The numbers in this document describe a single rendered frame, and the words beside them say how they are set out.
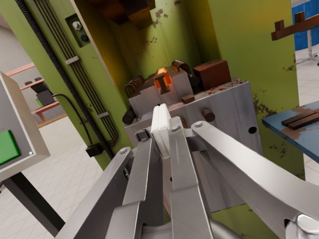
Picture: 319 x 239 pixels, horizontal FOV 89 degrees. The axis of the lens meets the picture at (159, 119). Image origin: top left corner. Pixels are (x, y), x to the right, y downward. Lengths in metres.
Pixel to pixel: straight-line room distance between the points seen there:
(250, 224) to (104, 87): 0.80
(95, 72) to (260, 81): 0.64
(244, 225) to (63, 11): 1.04
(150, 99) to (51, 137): 3.97
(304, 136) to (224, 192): 0.31
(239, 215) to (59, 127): 3.94
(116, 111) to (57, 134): 3.66
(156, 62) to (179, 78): 0.49
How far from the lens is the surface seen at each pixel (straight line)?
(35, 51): 0.79
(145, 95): 0.52
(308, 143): 0.51
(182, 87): 0.52
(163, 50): 0.99
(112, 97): 0.69
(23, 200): 0.77
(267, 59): 0.76
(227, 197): 0.70
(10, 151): 0.56
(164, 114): 0.16
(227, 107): 0.50
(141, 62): 0.99
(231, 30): 0.69
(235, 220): 0.80
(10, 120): 0.59
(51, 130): 4.33
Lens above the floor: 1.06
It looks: 20 degrees down
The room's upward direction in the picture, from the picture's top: 23 degrees counter-clockwise
